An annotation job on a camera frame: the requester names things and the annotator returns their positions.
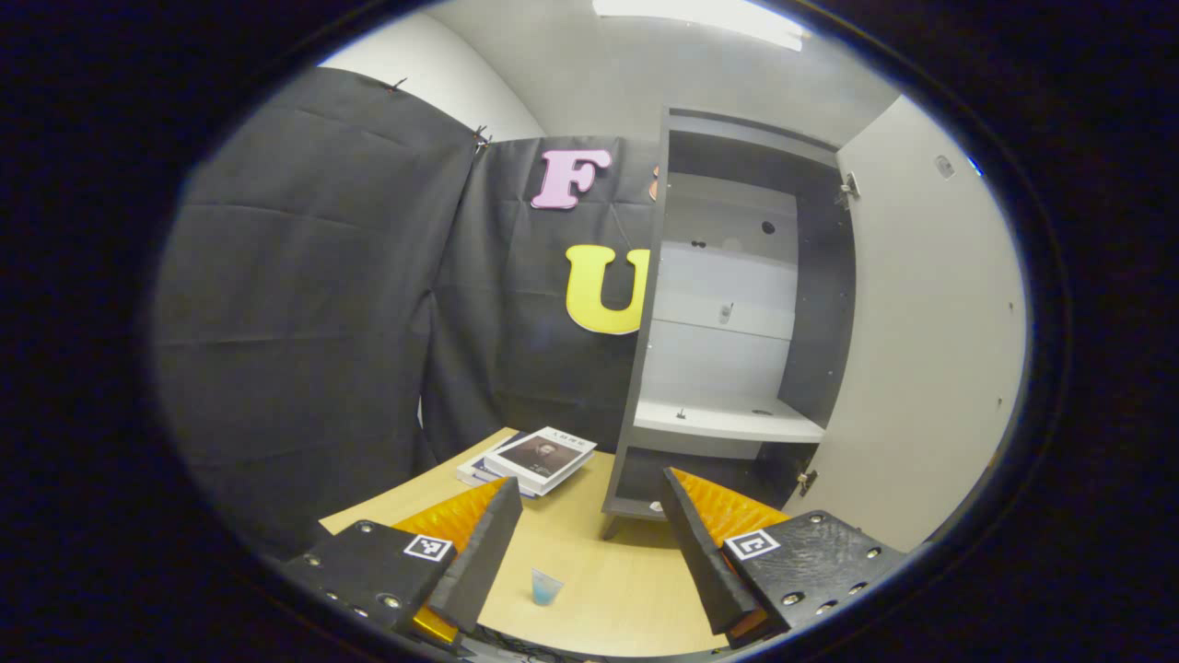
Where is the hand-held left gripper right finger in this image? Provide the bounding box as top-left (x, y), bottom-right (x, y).
top-left (659, 467), bottom-right (908, 650)

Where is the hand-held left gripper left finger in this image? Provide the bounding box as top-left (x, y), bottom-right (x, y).
top-left (281, 476), bottom-right (524, 646)

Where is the dark grey cabinet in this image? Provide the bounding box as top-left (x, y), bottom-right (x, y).
top-left (601, 106), bottom-right (859, 541)

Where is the grey cabinet door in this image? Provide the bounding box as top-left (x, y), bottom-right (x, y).
top-left (783, 92), bottom-right (1029, 553)

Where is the blue spine book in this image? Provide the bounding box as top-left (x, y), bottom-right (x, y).
top-left (456, 431), bottom-right (540, 500)

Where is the white book with dark cover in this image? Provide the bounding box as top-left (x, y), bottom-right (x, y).
top-left (484, 425), bottom-right (598, 498)

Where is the black backdrop cloth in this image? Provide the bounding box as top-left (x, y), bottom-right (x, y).
top-left (152, 66), bottom-right (666, 563)

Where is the large ceiling light panel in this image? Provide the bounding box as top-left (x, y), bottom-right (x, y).
top-left (591, 0), bottom-right (811, 52)

